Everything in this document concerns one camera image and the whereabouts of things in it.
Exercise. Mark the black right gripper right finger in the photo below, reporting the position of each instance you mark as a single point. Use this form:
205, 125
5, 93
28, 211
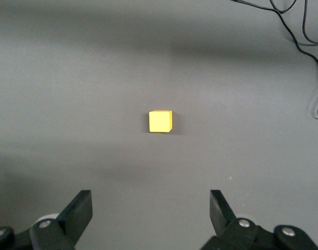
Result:
218, 208

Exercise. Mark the yellow cube block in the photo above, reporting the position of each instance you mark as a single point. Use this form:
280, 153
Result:
159, 121

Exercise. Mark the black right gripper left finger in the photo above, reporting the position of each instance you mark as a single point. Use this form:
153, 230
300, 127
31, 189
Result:
78, 208

